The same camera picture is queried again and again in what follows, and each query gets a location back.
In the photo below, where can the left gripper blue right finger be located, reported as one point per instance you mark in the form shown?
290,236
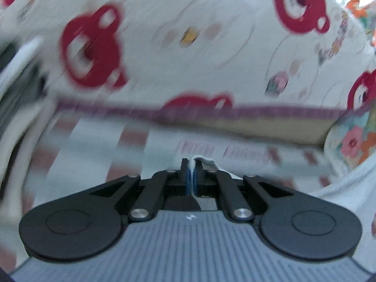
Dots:
224,189

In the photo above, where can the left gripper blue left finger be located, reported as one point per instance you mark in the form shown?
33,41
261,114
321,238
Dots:
164,191

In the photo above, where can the light grey printed t-shirt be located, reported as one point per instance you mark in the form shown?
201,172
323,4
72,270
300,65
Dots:
309,224

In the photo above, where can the stack of folded clothes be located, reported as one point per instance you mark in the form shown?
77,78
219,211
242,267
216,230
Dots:
22,86

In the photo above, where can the checked happy dog rug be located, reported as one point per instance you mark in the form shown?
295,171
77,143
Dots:
63,153

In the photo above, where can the floral patchwork quilt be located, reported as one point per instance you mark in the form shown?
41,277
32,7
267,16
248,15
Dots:
352,138

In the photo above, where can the red bear print bedsheet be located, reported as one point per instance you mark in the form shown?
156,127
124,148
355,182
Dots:
234,57

